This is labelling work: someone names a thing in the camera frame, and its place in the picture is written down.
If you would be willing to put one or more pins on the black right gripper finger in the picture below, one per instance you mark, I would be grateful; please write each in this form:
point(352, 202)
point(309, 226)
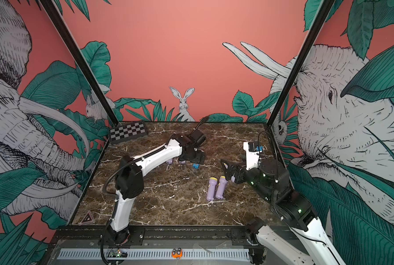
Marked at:
point(226, 165)
point(229, 174)

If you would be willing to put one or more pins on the green circuit board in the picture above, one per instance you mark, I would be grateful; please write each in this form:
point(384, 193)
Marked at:
point(118, 253)

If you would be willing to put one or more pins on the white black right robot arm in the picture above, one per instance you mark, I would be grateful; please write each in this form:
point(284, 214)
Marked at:
point(271, 181)

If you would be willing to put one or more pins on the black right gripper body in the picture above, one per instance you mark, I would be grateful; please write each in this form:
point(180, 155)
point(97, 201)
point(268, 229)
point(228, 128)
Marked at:
point(245, 178)

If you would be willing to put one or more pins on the orange round clip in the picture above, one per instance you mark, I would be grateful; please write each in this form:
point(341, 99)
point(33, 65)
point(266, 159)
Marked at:
point(177, 253)

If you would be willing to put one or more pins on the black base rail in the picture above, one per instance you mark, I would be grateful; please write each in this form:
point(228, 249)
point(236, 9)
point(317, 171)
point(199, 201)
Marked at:
point(90, 235)

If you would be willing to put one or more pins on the black corner frame post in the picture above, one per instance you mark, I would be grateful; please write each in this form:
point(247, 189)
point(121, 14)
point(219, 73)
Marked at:
point(59, 23)
point(318, 22)

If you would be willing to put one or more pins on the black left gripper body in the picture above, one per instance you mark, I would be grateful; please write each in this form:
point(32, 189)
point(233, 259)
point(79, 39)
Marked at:
point(197, 157)

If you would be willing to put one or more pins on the black right corner frame post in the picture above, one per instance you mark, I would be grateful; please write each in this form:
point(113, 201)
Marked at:
point(318, 22)

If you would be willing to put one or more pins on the white slotted cable duct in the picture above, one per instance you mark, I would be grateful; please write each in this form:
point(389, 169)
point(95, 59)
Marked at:
point(156, 253)

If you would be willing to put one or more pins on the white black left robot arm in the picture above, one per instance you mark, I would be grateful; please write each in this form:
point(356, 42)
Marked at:
point(127, 182)

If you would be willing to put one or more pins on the black white checkerboard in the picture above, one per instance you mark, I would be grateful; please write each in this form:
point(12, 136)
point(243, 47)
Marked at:
point(128, 131)

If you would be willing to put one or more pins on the black left corner frame post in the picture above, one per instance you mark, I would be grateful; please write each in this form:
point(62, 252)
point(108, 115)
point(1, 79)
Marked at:
point(59, 23)

